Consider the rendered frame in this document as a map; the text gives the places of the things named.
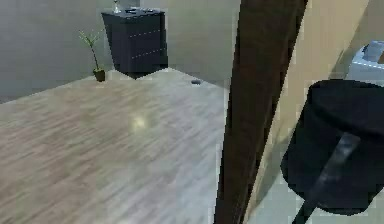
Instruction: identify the dark brown room door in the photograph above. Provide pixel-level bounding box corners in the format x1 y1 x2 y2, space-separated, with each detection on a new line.
213 0 309 224

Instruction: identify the black chest of drawers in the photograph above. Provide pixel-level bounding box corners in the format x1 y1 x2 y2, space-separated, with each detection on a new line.
100 7 169 80

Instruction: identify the green potted house plant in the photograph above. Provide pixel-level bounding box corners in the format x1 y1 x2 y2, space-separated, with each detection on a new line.
78 29 107 83

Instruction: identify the grey box on cabinet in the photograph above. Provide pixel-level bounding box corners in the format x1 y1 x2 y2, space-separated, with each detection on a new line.
362 40 384 63

